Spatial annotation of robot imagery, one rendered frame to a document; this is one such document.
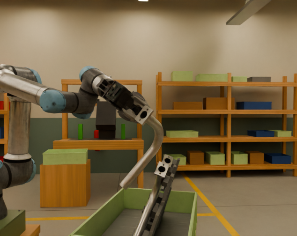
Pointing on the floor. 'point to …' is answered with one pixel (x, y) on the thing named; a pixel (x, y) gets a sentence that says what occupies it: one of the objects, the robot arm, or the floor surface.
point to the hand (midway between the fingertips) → (145, 116)
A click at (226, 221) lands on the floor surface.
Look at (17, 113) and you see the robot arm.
